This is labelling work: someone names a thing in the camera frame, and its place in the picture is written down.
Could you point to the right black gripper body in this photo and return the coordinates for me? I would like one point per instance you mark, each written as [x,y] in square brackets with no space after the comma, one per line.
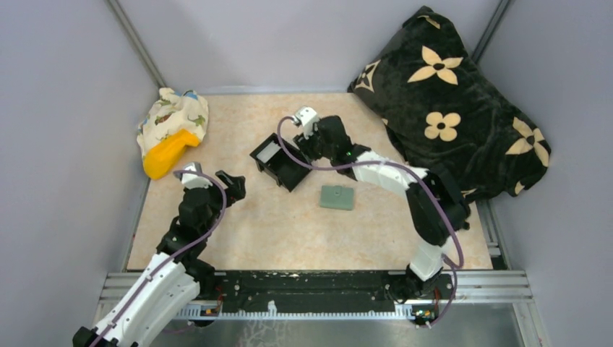
[303,144]

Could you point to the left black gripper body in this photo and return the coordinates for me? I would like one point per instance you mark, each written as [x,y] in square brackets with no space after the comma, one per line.
[223,186]

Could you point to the green card holder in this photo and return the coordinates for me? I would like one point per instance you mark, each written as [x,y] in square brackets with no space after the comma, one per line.
[337,197]

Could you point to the black plastic box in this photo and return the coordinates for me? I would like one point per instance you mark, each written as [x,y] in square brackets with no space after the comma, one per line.
[286,172]

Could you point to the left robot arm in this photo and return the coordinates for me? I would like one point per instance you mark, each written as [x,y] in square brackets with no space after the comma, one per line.
[175,275]

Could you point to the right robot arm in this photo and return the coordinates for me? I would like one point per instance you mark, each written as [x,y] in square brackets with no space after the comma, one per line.
[437,206]

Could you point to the white card in box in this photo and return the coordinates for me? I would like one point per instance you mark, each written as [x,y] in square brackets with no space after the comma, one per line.
[269,151]

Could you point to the yellow plastic object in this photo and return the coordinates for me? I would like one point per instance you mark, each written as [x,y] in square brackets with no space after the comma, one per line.
[159,160]

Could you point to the dinosaur print cloth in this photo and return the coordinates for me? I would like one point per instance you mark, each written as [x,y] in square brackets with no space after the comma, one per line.
[171,113]

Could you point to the black floral blanket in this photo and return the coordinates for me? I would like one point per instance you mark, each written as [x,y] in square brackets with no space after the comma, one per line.
[440,110]

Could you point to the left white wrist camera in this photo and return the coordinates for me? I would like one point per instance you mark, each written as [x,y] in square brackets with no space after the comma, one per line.
[192,180]

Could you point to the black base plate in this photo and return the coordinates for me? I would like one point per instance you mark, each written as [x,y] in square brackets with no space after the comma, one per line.
[322,292]

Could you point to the aluminium frame rail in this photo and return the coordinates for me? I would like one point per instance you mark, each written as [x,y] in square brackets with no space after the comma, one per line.
[490,287]

